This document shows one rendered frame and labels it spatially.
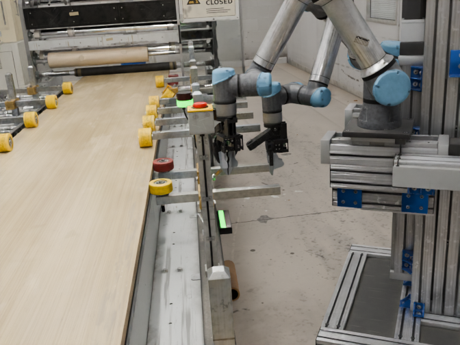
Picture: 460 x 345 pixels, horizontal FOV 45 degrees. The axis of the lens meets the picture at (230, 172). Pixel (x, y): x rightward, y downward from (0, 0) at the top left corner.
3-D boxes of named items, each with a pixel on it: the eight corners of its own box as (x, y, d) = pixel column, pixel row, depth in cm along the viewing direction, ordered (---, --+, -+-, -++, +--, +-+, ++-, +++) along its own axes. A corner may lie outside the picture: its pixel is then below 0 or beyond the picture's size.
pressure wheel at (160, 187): (163, 205, 199) (159, 175, 195) (179, 209, 194) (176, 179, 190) (147, 213, 193) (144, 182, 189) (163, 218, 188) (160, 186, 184)
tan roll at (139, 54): (211, 56, 461) (210, 41, 457) (212, 57, 449) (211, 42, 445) (38, 68, 453) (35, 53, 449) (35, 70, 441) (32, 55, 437)
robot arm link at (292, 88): (313, 102, 214) (294, 107, 207) (293, 98, 222) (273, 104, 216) (313, 82, 211) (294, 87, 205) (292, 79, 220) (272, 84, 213)
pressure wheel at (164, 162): (176, 183, 221) (173, 155, 217) (175, 189, 213) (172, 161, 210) (155, 184, 220) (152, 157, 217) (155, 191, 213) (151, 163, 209)
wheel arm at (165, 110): (247, 106, 288) (246, 99, 286) (248, 107, 284) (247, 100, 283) (151, 113, 285) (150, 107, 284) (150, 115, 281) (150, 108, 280)
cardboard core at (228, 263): (234, 259, 308) (239, 287, 280) (235, 272, 311) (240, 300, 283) (220, 260, 308) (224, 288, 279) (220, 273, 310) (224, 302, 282)
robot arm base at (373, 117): (403, 120, 197) (404, 92, 194) (400, 131, 184) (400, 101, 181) (361, 118, 203) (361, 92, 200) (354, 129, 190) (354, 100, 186)
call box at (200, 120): (213, 129, 158) (211, 103, 156) (215, 135, 152) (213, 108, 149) (189, 131, 158) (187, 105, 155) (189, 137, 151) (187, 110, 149)
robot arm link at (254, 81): (271, 68, 184) (238, 70, 185) (271, 73, 173) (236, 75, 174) (272, 92, 186) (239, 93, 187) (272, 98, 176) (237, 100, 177)
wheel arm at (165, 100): (242, 97, 311) (241, 91, 310) (243, 98, 308) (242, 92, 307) (153, 104, 308) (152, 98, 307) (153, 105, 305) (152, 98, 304)
